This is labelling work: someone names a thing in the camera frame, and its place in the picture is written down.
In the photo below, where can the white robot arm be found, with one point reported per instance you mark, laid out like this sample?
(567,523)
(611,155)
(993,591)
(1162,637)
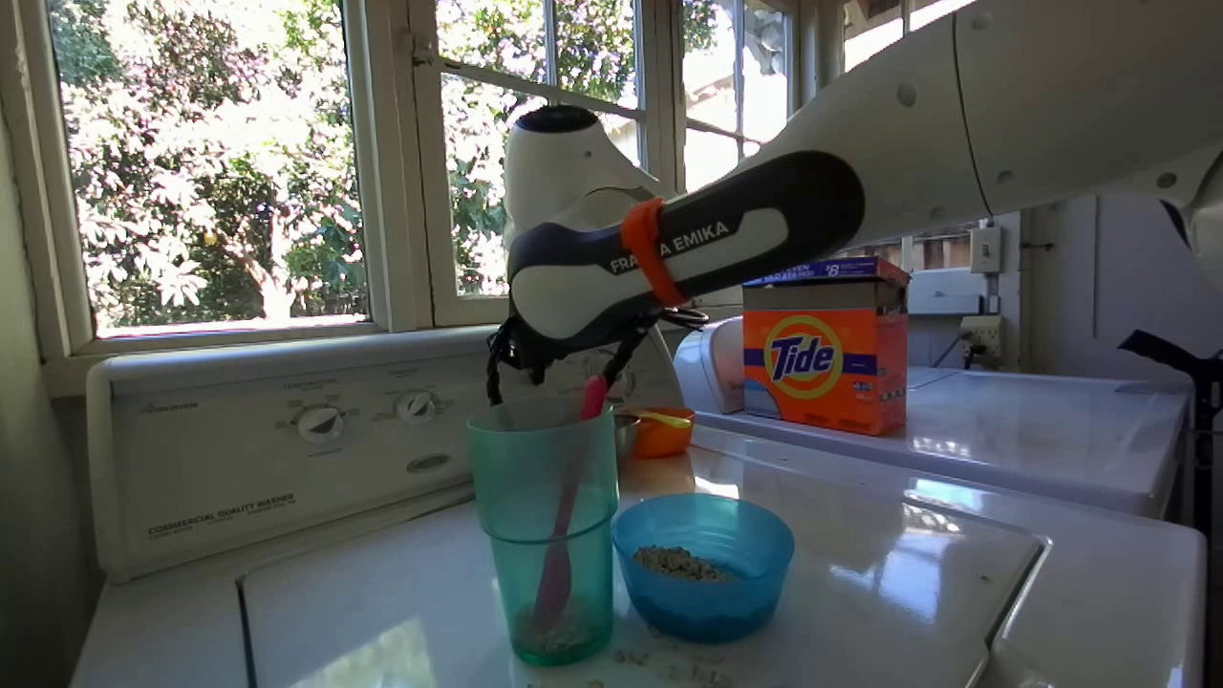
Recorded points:
(993,107)

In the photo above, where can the white wall outlet box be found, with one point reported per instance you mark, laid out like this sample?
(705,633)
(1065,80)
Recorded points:
(946,293)

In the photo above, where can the blue plastic bowl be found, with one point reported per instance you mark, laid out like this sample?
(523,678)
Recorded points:
(701,567)

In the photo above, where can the red pink plastic spoon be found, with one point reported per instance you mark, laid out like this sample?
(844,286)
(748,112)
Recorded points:
(557,563)

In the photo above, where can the teal plastic cup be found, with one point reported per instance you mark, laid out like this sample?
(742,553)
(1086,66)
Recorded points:
(516,455)

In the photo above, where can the orange Tide detergent box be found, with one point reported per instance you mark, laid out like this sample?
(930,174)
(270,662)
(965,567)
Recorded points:
(828,346)

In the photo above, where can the yellow plastic spoon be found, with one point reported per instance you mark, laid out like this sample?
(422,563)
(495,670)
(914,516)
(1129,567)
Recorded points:
(667,419)

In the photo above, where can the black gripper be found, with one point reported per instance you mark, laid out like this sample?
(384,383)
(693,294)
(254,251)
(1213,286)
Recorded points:
(528,349)

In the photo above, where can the orange plastic bowl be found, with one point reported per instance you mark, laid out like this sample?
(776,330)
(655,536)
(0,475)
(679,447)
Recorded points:
(653,439)

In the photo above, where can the white dryer machine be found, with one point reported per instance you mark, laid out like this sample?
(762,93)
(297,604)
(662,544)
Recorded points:
(1091,439)

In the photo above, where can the white washing machine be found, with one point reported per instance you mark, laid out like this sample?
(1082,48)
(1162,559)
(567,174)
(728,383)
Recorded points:
(408,512)

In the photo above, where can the white framed window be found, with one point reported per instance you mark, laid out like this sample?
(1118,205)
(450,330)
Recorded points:
(264,168)

